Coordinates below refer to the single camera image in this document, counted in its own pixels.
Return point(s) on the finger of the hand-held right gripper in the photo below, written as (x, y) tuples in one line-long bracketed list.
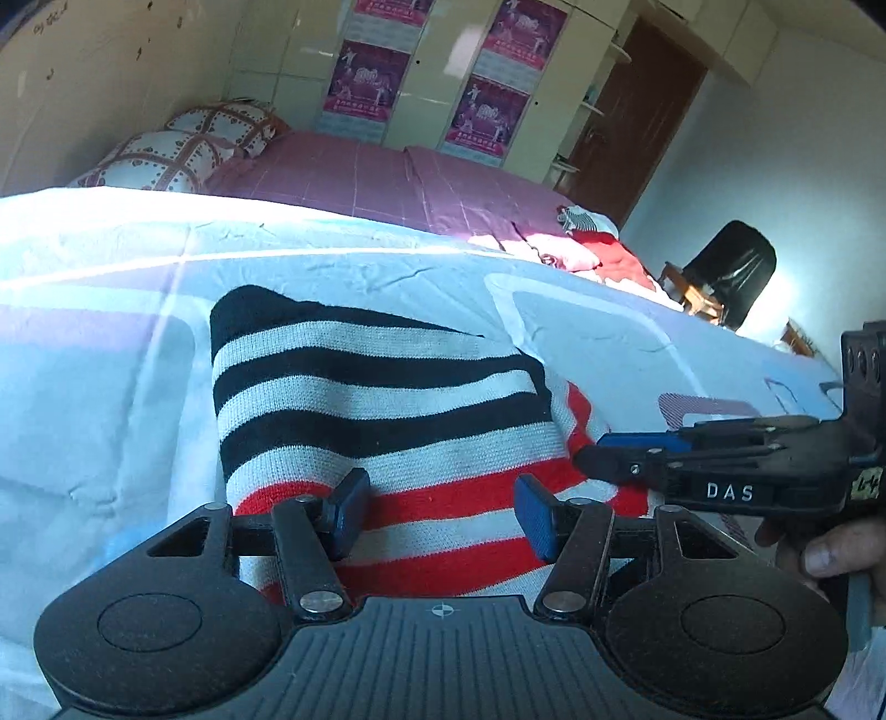
[(609, 462), (637, 442)]

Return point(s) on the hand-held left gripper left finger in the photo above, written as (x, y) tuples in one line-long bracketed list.
[(349, 509)]

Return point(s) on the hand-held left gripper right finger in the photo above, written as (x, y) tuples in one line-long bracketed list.
[(536, 516)]

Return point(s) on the striped knit sweater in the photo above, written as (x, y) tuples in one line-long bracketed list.
[(415, 429)]

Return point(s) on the red clothes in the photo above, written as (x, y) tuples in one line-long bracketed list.
[(602, 256)]

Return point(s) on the person's right hand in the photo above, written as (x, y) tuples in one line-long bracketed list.
[(841, 550)]

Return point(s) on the wooden side table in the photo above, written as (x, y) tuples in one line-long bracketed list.
[(696, 294)]

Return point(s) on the black chair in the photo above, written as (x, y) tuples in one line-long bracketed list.
[(734, 266)]

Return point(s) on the black and white striped cloth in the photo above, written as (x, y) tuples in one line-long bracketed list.
[(585, 220)]

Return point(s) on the white and blue patterned blanket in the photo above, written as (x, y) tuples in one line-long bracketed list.
[(104, 346)]

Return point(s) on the brown wooden door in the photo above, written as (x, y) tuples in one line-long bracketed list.
[(644, 124)]

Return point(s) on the pink bed sheet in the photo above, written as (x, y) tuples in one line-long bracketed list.
[(387, 176)]

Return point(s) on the corner shelves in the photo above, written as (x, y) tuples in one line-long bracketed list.
[(588, 104)]

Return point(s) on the patterned pillow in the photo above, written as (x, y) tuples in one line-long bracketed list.
[(159, 163), (228, 124)]

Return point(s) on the cream overhead cabinet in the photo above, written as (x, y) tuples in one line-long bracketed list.
[(720, 34)]

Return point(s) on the cream wardrobe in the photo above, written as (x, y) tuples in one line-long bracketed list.
[(436, 62)]

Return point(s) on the purple wall poster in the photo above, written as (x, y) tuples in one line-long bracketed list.
[(522, 28), (391, 10), (488, 114), (365, 83)]

